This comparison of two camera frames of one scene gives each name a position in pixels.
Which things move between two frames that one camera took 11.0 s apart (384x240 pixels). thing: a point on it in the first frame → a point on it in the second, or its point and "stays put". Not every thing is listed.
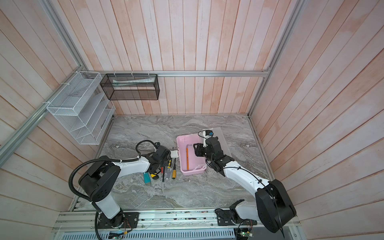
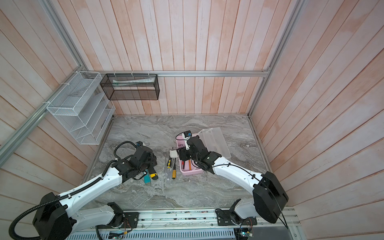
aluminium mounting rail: (154, 222) stays put
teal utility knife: (147, 178) stays put
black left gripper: (166, 162) → (153, 160)
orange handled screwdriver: (174, 171) stays put
